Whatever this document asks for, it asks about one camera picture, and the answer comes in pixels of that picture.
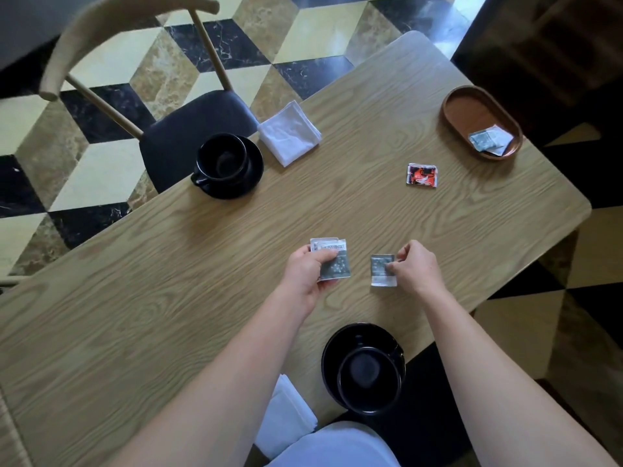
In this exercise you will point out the dark wooden furniture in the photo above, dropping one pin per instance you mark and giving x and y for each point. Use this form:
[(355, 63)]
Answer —
[(545, 48)]

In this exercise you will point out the person's left hand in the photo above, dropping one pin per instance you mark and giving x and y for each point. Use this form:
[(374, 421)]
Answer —
[(301, 277)]

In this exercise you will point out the person's white clothing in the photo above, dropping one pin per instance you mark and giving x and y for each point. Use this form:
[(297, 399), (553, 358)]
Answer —
[(336, 447)]

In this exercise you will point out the red and black sachet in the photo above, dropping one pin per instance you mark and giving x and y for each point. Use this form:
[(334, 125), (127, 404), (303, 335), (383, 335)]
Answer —
[(421, 175)]

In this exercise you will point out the black coffee cup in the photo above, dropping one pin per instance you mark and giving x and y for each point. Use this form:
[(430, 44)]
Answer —
[(221, 160), (370, 379)]

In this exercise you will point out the person's left forearm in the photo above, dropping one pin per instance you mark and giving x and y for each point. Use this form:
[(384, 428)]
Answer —
[(219, 384)]

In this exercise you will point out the folded white napkin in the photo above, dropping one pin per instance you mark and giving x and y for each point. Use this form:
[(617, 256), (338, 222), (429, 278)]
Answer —
[(289, 133), (287, 418)]

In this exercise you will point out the small grey torn sachet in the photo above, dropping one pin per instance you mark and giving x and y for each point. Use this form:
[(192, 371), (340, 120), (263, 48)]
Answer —
[(379, 276)]

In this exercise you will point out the large grey printed sachet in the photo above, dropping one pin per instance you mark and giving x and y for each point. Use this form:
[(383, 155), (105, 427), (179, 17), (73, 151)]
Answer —
[(338, 267)]

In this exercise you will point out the brown oval tray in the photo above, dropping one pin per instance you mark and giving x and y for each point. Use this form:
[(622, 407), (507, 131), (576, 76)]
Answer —
[(467, 111)]

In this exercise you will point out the wooden chair with dark seat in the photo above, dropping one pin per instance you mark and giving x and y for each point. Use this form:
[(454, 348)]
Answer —
[(194, 131)]

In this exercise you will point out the person's left thumb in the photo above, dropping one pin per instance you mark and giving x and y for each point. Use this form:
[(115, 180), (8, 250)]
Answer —
[(325, 256)]

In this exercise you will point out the black saucer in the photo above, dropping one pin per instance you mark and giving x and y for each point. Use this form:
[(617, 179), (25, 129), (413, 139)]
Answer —
[(355, 338), (253, 175)]

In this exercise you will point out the person's right thumb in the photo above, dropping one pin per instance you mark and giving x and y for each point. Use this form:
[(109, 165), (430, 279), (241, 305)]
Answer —
[(393, 271)]

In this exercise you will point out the person's right hand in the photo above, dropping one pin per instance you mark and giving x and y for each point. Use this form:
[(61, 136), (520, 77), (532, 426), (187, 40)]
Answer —
[(418, 269)]

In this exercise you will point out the person's right forearm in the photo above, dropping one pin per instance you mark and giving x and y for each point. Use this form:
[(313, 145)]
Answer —
[(496, 384)]

